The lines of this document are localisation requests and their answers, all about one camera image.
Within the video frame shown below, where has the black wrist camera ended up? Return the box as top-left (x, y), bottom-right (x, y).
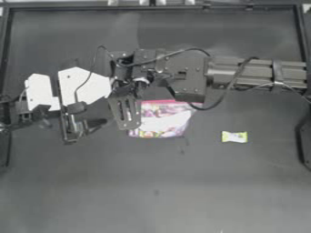
top-left (64, 101), bottom-right (88, 115)

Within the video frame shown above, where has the black camera cable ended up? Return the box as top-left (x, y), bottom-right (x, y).
top-left (73, 45), bottom-right (120, 105)

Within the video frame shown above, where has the black table frame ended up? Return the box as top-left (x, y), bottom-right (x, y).
top-left (0, 1), bottom-right (311, 101)

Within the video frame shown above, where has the clear bag with pink zip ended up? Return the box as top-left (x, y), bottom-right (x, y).
top-left (128, 99), bottom-right (204, 140)

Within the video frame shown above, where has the green white candy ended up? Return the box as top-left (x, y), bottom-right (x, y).
top-left (222, 130), bottom-right (250, 144)

